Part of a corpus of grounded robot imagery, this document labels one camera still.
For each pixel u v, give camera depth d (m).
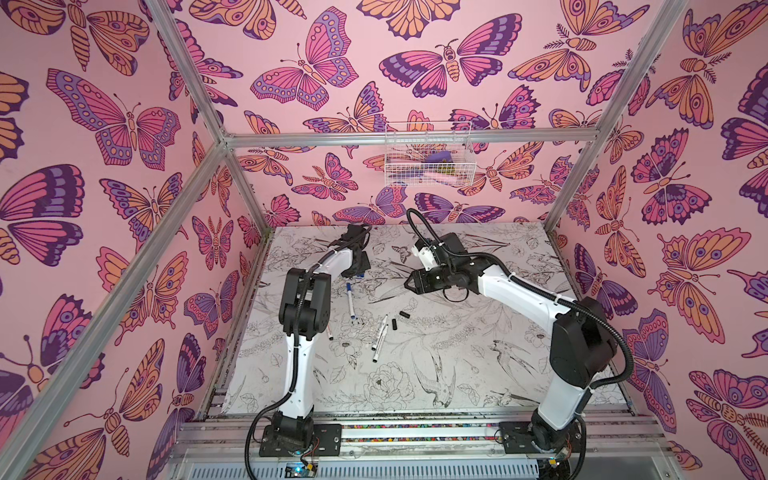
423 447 0.73
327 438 0.74
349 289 1.03
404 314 0.97
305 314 0.60
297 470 0.72
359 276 1.06
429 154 0.96
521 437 0.73
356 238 0.81
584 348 0.47
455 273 0.67
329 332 0.92
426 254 0.80
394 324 0.94
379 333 0.92
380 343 0.90
